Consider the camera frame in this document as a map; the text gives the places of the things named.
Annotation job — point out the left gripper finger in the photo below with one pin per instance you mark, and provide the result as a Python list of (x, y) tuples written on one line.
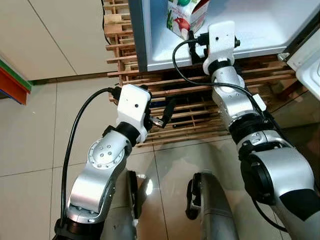
[(146, 88), (170, 109)]

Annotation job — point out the white carton with green cap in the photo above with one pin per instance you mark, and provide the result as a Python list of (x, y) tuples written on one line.
[(182, 20)]

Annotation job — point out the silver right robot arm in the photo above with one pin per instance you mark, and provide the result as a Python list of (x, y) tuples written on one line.
[(280, 170)]

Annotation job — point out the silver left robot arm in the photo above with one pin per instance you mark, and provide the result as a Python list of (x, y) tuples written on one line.
[(100, 170)]

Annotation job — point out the small grey fridge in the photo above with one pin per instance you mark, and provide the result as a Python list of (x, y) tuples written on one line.
[(260, 30)]

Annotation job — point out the fridge door with white liner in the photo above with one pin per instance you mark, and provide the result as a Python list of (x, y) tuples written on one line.
[(310, 70)]

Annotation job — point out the wooden slatted rack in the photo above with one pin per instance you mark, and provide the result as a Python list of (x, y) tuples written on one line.
[(116, 27)]

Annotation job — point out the cream kitchen cabinet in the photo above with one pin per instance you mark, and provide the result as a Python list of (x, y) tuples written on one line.
[(50, 35)]

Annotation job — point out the grey robot right leg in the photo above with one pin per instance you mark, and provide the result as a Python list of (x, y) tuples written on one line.
[(215, 210)]

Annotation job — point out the grey robot leg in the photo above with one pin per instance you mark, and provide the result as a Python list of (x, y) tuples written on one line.
[(215, 210), (120, 225)]

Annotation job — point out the grey robot left leg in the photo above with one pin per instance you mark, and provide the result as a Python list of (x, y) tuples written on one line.
[(120, 225)]

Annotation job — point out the green board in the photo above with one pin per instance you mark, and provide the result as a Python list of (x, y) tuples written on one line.
[(17, 75)]

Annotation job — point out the orange board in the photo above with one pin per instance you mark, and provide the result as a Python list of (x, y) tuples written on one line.
[(12, 86)]

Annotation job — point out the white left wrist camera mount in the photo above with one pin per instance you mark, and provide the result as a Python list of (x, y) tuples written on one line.
[(132, 107)]

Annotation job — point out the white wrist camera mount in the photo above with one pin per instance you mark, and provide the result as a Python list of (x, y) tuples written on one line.
[(132, 107), (222, 40)]

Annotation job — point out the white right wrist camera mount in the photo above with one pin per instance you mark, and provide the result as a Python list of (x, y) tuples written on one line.
[(222, 40)]

